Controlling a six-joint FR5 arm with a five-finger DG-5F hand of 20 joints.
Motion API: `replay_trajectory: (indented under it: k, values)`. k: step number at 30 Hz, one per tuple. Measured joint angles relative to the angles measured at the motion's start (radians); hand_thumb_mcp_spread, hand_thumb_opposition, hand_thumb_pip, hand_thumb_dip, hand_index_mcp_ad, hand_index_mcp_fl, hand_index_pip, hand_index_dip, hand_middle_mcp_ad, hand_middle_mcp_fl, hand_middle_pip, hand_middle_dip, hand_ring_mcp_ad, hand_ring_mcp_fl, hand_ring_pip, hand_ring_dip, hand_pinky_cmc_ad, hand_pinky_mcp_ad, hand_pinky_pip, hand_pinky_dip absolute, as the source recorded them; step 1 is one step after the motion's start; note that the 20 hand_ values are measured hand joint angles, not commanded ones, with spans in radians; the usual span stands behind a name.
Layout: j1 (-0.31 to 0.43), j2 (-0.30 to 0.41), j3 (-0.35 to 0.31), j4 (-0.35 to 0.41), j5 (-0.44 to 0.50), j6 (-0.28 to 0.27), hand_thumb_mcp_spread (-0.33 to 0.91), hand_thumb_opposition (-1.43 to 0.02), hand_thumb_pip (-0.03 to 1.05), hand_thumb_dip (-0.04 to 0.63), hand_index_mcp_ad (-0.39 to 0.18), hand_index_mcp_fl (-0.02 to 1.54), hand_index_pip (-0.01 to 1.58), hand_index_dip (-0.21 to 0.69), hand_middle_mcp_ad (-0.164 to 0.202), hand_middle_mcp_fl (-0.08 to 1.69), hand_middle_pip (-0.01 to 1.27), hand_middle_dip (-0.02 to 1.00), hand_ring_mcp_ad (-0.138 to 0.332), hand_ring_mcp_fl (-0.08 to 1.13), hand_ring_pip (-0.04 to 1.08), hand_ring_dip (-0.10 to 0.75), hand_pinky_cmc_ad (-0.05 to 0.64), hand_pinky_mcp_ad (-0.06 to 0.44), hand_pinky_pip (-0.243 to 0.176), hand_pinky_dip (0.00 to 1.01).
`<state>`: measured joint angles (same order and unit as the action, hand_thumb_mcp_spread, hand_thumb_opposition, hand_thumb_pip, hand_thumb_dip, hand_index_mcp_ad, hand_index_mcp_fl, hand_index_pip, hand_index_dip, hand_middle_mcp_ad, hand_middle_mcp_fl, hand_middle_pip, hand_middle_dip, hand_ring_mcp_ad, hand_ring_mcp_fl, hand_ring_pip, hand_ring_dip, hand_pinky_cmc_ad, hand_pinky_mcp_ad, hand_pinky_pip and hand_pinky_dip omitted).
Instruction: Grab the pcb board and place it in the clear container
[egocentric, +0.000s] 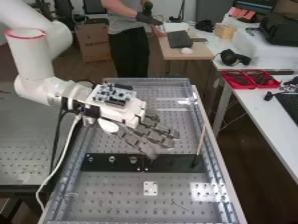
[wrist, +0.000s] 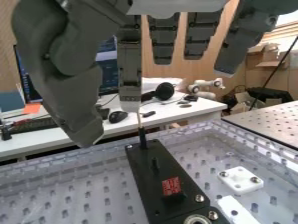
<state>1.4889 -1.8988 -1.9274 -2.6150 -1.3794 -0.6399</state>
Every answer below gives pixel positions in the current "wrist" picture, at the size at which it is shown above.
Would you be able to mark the dark grey five-finger robot hand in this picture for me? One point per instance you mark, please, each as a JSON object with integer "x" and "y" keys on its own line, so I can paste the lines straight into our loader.
{"x": 66, "y": 66}

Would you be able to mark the computer monitor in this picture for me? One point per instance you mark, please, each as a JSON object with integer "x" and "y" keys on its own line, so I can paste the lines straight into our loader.
{"x": 106, "y": 66}

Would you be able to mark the black keyboard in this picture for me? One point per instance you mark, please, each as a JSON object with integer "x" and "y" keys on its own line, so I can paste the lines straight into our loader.
{"x": 34, "y": 125}

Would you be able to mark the black mouse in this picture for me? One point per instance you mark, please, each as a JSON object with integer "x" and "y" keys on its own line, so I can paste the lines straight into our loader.
{"x": 117, "y": 117}

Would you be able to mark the black headphones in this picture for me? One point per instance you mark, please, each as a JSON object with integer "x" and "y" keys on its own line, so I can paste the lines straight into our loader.
{"x": 165, "y": 90}

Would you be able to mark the thin stick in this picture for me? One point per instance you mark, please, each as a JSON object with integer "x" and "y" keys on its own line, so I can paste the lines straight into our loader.
{"x": 142, "y": 138}

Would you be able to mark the clear box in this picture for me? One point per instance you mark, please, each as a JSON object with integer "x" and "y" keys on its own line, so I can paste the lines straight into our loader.
{"x": 66, "y": 160}

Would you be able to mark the white desk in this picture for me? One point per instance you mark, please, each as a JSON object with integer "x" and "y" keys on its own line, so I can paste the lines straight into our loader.
{"x": 176, "y": 113}

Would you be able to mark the small white jointed device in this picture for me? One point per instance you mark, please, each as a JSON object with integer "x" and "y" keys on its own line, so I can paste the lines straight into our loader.
{"x": 215, "y": 83}

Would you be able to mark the cardboard box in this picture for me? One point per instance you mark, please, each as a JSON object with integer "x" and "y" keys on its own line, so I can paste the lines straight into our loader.
{"x": 260, "y": 55}

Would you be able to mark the thin black rod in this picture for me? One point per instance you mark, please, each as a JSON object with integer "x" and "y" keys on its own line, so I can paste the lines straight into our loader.
{"x": 274, "y": 71}

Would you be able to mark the small white square plate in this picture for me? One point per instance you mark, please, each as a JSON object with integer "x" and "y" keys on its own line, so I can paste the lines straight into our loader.
{"x": 239, "y": 181}

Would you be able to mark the silver bearing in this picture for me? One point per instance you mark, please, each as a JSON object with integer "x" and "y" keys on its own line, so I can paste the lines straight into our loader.
{"x": 196, "y": 220}

